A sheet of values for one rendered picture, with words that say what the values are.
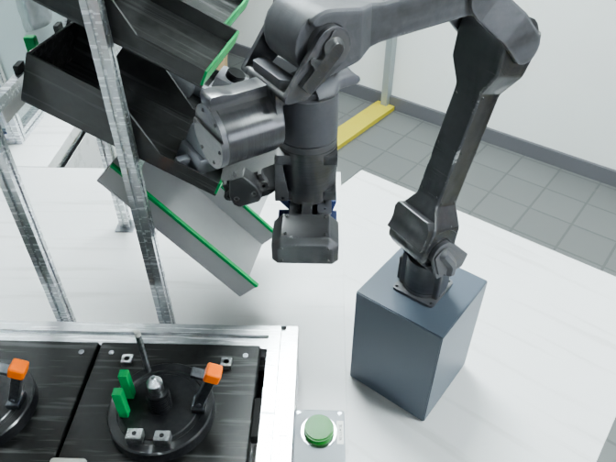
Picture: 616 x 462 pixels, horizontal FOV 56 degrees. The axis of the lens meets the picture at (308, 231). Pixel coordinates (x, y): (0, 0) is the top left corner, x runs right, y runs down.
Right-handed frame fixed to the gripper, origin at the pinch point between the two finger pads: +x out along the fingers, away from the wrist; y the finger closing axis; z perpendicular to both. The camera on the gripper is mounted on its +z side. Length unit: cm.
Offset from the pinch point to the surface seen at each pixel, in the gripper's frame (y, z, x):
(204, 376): 5.9, 12.5, 18.6
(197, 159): -17.0, 15.4, 2.1
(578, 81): -209, -121, 80
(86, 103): -17.8, 28.8, -5.7
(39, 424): 7.2, 35.4, 28.4
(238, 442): 8.9, 8.7, 28.4
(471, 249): -42, -33, 40
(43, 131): -87, 75, 39
